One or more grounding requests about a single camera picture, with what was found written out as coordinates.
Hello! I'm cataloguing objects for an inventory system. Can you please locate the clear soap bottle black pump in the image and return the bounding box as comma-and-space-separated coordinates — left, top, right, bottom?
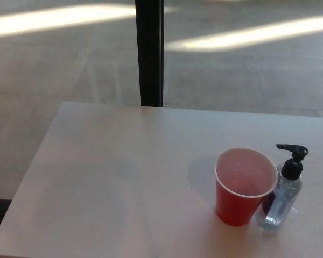
255, 143, 310, 232

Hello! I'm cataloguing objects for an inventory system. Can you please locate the red plastic cup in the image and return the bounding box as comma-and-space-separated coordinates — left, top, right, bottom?
214, 146, 278, 227

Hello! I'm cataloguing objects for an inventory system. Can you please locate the black window frame post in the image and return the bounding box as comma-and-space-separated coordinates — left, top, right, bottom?
135, 0, 165, 108

